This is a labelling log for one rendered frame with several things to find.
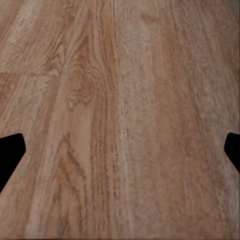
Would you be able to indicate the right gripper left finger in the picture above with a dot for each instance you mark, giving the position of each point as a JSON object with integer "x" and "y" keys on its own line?
{"x": 12, "y": 149}

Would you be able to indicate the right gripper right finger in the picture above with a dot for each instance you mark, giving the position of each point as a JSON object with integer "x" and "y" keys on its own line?
{"x": 232, "y": 149}

